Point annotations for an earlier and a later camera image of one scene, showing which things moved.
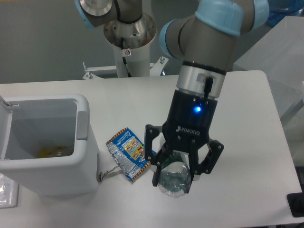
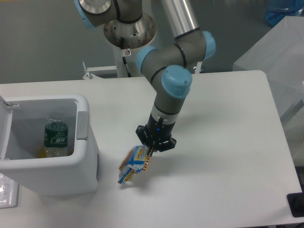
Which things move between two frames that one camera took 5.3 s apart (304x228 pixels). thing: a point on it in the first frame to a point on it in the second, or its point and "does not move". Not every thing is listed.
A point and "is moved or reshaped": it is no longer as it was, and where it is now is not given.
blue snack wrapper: x=129 y=154 is moved or reshaped
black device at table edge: x=296 y=202 does not move
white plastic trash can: x=44 y=142 does not move
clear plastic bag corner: x=9 y=193 does not move
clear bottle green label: x=175 y=175 to x=55 y=138
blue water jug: x=279 y=9 does not move
